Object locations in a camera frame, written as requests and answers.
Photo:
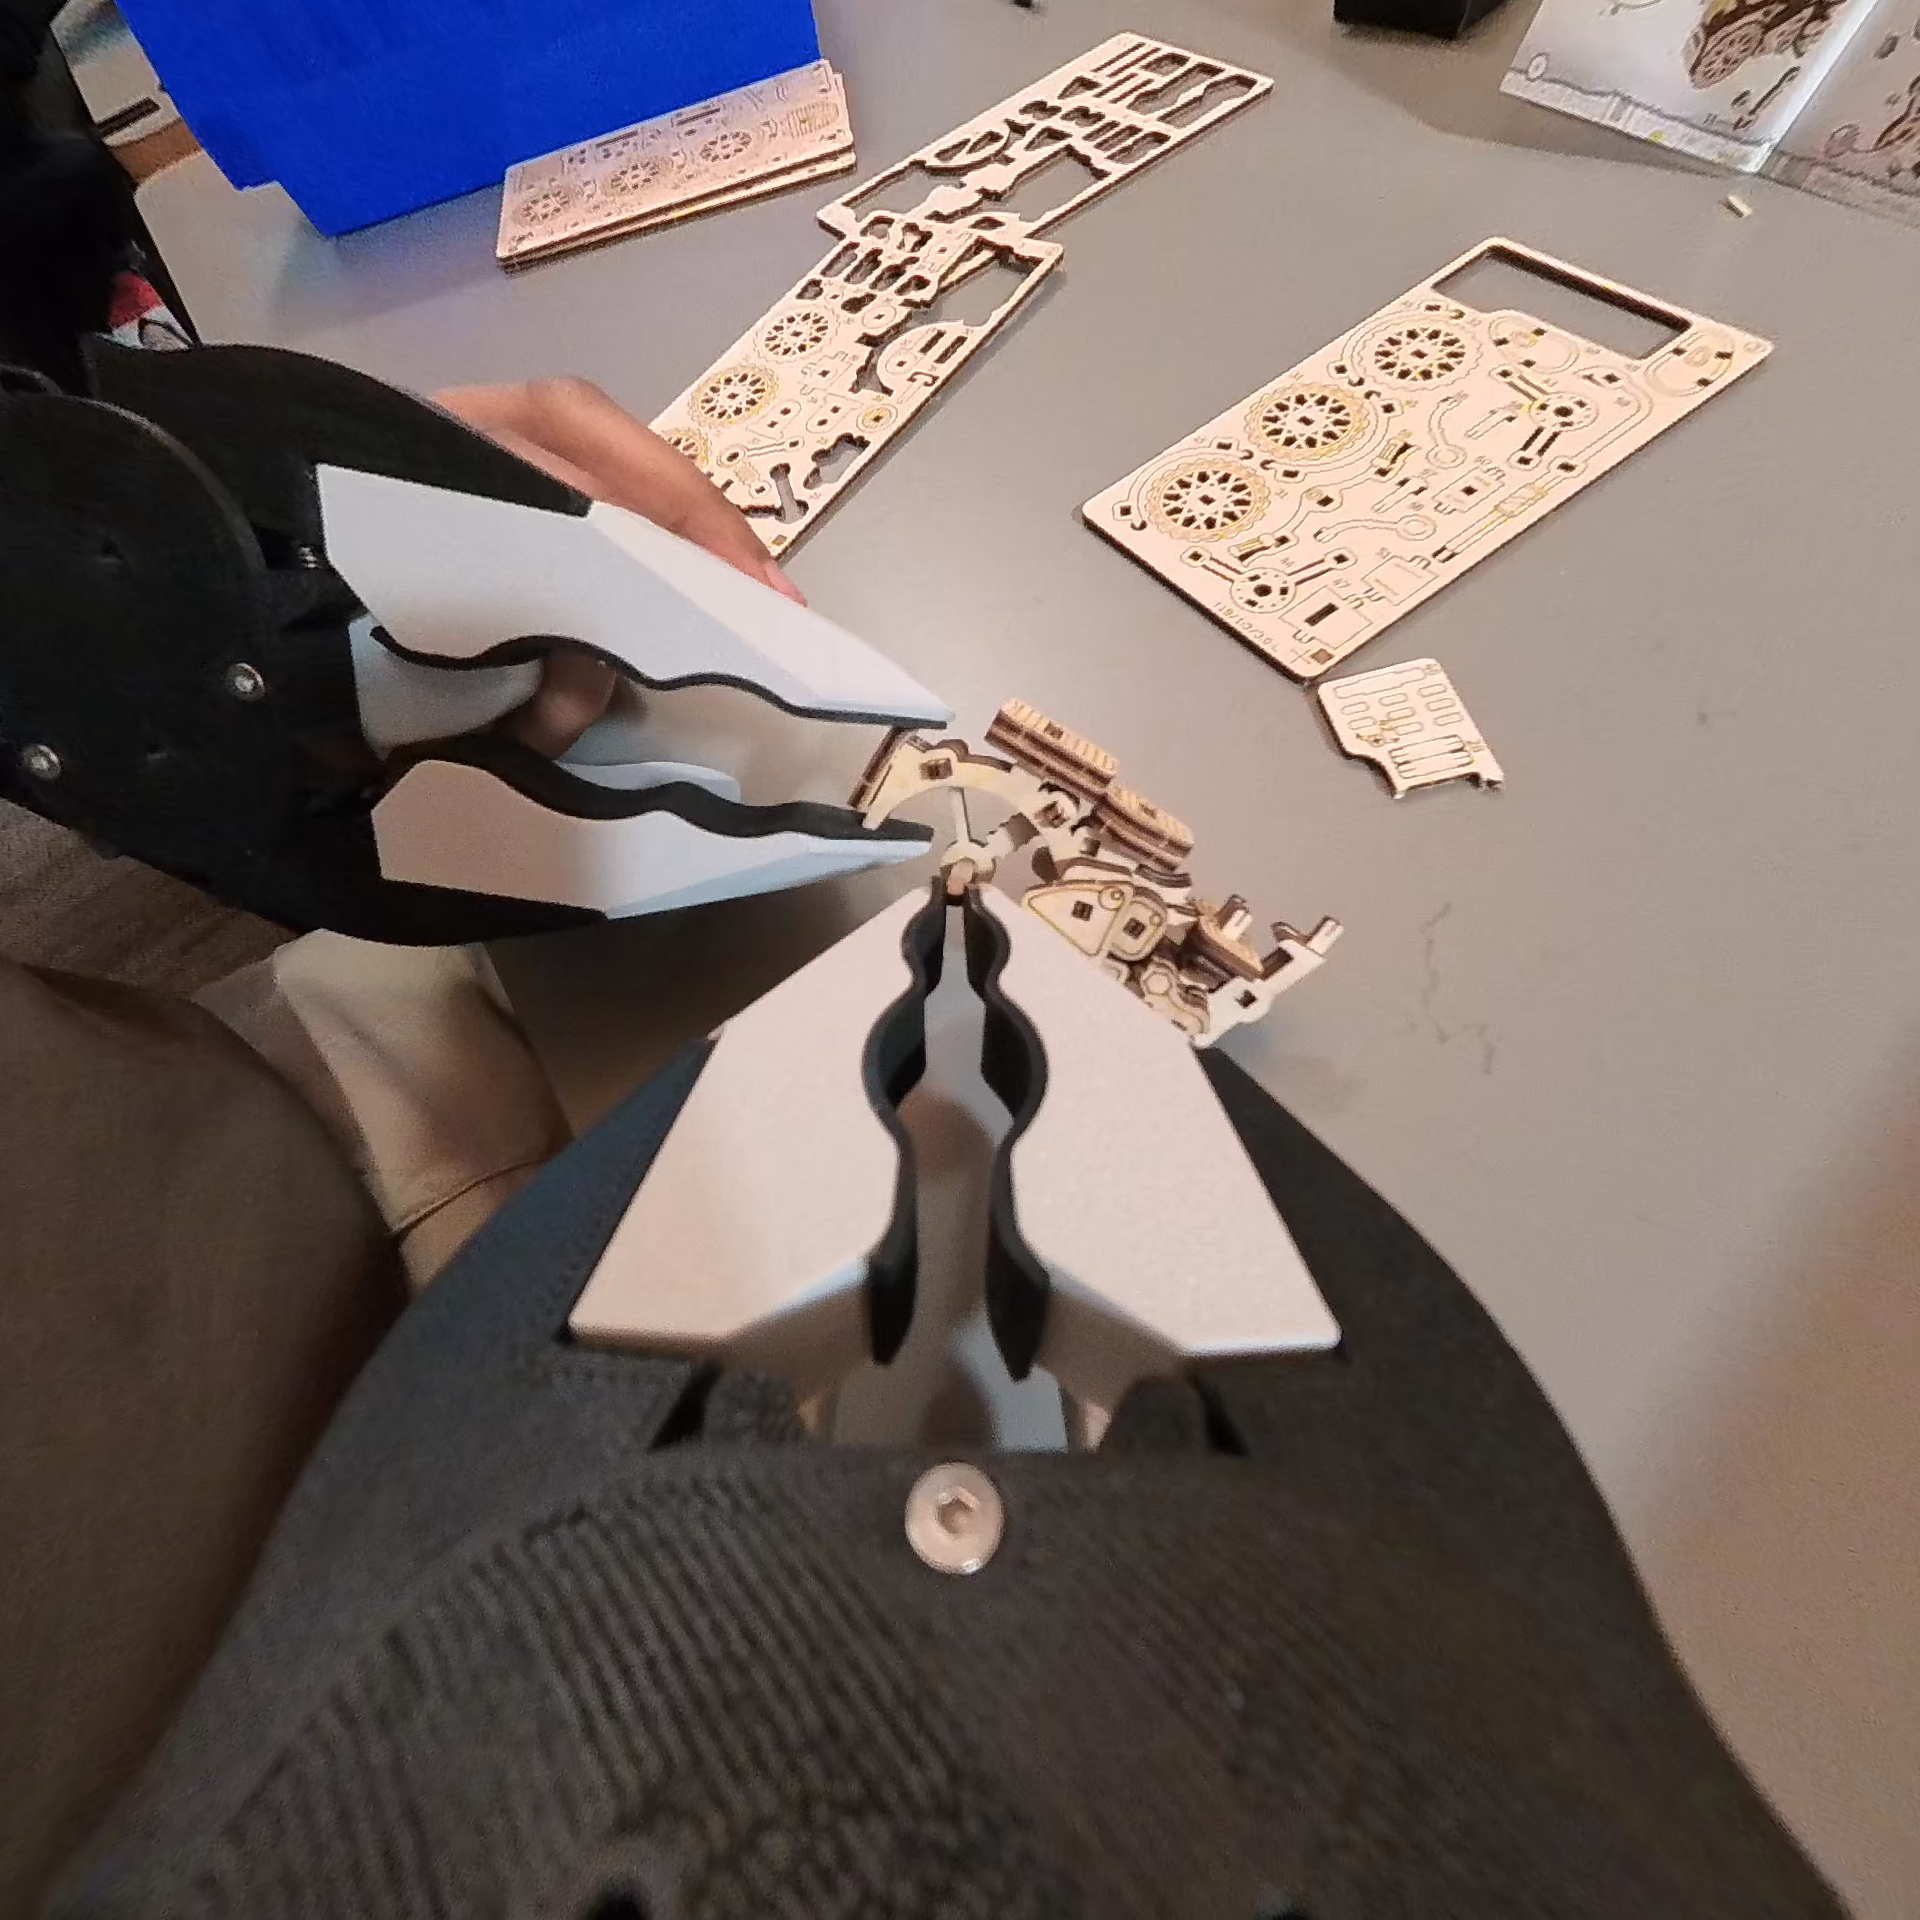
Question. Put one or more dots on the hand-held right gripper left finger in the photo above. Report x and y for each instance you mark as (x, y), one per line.
(750, 1202)

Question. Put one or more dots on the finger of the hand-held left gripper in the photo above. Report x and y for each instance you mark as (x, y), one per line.
(675, 870)
(629, 587)

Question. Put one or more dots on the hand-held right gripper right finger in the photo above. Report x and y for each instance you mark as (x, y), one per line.
(1156, 1202)

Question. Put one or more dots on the small wooden peg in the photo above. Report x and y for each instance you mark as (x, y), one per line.
(960, 878)

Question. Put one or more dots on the wooden mechanical model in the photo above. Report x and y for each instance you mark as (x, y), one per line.
(1126, 916)

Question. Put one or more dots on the grey desk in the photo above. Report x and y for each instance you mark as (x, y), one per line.
(1651, 974)

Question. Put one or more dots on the person's left hand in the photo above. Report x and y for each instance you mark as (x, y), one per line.
(645, 465)

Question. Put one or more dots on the partly emptied wooden sheet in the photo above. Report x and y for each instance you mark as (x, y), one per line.
(839, 377)

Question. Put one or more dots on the person's beige trousers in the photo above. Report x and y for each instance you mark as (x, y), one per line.
(452, 1079)

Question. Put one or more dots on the stacked wooden parts sheets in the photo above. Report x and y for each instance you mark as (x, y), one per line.
(675, 182)

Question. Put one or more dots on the blue plastic bin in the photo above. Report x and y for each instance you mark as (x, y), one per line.
(452, 90)

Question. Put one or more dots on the small wooden slotted piece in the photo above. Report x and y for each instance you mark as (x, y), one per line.
(1403, 727)

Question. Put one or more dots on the person's olive shirt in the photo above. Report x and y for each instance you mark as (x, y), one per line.
(149, 1350)

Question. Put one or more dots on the wooden gear parts sheet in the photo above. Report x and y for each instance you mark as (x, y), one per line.
(1424, 452)

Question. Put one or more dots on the black box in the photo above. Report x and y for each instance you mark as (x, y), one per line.
(1411, 13)

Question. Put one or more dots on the illustrated instruction booklet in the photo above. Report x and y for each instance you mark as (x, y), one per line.
(1695, 76)

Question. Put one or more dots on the empty wooden frame sheet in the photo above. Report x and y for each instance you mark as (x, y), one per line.
(960, 158)

